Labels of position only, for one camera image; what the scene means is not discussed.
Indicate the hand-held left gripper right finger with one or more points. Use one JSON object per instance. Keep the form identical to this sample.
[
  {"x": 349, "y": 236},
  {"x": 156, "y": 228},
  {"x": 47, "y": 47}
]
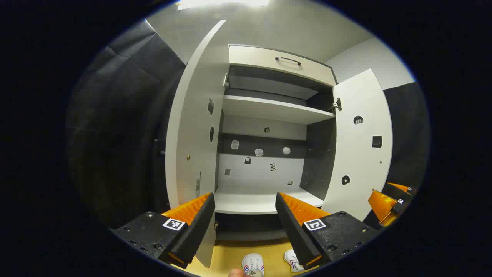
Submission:
[{"x": 294, "y": 227}]

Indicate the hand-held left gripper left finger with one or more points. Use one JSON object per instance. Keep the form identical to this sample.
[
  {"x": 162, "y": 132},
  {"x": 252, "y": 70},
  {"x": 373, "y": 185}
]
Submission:
[{"x": 196, "y": 227}]

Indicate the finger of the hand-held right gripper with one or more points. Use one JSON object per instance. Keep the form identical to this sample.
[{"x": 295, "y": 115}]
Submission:
[
  {"x": 401, "y": 190},
  {"x": 384, "y": 207}
]

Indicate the white shoe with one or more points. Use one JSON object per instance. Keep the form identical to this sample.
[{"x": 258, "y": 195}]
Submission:
[
  {"x": 291, "y": 259},
  {"x": 251, "y": 263}
]

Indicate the white shoe cabinet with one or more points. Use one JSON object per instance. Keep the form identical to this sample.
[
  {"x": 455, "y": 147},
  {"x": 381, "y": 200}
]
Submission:
[{"x": 261, "y": 198}]

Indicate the white cabinet door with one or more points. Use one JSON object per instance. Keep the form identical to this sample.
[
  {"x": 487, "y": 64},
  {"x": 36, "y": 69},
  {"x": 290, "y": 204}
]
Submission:
[
  {"x": 361, "y": 154},
  {"x": 192, "y": 134}
]

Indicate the metal door hinge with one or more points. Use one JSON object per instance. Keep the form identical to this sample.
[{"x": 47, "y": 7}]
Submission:
[
  {"x": 336, "y": 104},
  {"x": 226, "y": 80}
]

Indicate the white cabinet shelf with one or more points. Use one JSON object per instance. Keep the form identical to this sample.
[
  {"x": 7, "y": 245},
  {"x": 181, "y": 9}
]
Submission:
[{"x": 269, "y": 109}]

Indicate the white cabinet drawer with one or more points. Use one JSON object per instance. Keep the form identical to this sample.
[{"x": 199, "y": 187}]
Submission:
[{"x": 261, "y": 59}]

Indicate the ceiling light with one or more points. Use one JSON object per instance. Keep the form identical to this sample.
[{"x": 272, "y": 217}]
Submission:
[{"x": 223, "y": 3}]

